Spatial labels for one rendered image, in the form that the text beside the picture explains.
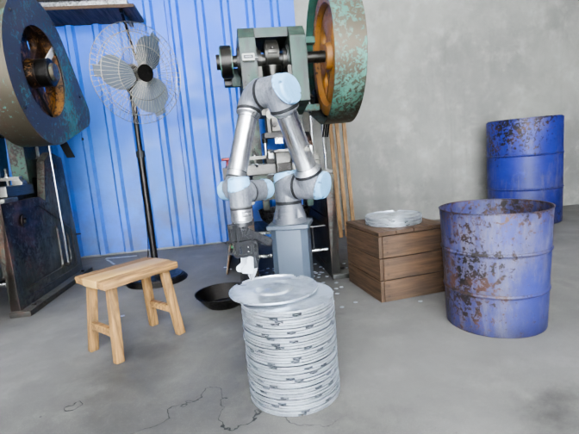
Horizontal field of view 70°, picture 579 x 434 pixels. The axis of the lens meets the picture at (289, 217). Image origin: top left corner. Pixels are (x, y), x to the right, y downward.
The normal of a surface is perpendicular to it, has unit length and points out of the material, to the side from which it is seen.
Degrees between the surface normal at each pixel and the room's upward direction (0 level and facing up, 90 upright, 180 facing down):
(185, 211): 90
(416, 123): 90
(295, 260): 90
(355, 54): 103
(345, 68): 112
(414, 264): 90
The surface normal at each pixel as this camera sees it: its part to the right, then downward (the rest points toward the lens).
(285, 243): -0.15, 0.16
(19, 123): 0.13, 0.81
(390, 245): 0.26, 0.12
